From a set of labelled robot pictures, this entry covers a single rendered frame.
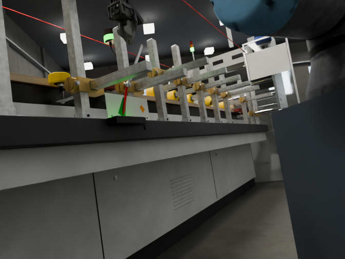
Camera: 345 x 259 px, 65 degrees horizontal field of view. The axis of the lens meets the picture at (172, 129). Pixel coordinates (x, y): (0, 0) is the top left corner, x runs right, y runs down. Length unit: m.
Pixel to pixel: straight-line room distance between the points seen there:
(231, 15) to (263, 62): 3.11
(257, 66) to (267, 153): 1.09
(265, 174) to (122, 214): 2.59
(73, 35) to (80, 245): 0.78
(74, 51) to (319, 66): 0.75
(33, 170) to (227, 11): 0.63
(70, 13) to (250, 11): 0.75
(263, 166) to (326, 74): 3.16
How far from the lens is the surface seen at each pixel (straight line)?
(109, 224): 1.30
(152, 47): 1.42
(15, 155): 0.82
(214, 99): 2.02
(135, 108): 1.15
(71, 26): 1.04
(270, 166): 3.65
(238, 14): 0.45
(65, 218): 1.15
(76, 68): 0.99
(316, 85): 0.56
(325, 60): 0.56
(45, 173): 0.86
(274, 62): 3.54
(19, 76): 1.11
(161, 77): 1.11
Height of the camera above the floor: 0.55
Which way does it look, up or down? 5 degrees up
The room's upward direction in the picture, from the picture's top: 9 degrees counter-clockwise
